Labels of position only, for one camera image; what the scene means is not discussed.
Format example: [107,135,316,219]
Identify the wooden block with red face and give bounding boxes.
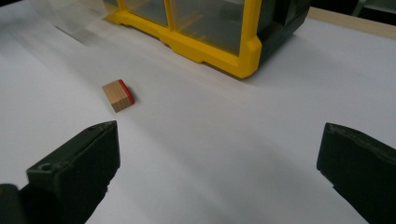
[101,78,135,113]

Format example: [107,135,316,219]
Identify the yellow and black drawer cabinet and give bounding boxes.
[105,0,313,79]

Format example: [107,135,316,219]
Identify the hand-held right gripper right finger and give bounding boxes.
[316,122,396,224]

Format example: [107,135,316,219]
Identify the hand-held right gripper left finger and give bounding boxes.
[19,120,121,224]

